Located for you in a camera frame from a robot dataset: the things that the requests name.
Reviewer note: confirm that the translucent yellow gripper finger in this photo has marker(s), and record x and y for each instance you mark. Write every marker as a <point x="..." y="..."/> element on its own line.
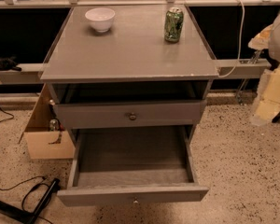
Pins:
<point x="266" y="105"/>

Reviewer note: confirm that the grey drawer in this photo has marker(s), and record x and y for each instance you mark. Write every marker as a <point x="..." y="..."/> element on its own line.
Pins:
<point x="132" y="165"/>
<point x="135" y="114"/>

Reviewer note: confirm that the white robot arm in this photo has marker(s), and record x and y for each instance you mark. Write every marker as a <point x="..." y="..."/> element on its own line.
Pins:
<point x="266" y="105"/>

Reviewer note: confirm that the grey drawer cabinet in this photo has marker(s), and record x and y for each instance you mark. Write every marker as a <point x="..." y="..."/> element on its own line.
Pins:
<point x="131" y="62"/>

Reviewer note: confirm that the grey top drawer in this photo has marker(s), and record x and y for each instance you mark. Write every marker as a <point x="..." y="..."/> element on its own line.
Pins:
<point x="135" y="114"/>

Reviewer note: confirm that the green soda can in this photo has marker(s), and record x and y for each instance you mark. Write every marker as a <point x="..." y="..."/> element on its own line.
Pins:
<point x="173" y="24"/>

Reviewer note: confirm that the white ceramic bowl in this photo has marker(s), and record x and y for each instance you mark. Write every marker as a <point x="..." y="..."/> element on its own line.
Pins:
<point x="101" y="18"/>

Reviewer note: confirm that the cardboard box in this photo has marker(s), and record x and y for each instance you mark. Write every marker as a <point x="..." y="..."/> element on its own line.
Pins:
<point x="43" y="140"/>

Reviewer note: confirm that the black stand base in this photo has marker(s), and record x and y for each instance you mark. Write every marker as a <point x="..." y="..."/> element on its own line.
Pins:
<point x="30" y="217"/>

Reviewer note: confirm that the black cloth item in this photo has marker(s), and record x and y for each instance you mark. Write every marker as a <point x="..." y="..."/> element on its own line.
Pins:
<point x="8" y="63"/>

